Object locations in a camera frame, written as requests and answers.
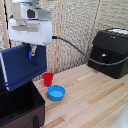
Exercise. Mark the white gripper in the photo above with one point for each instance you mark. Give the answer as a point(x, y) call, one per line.
point(30, 31)

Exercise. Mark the dark blue book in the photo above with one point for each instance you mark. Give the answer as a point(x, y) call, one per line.
point(20, 68)

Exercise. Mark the red plastic cup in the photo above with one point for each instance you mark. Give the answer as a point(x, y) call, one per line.
point(48, 79)

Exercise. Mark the woven wicker screen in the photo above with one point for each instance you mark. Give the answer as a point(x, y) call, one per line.
point(73, 33)

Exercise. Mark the blue plastic bowl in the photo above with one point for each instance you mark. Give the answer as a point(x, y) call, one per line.
point(56, 93)

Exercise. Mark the black fabric storage case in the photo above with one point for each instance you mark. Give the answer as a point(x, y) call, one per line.
point(20, 110)

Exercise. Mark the black box appliance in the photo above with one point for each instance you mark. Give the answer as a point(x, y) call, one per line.
point(110, 50)

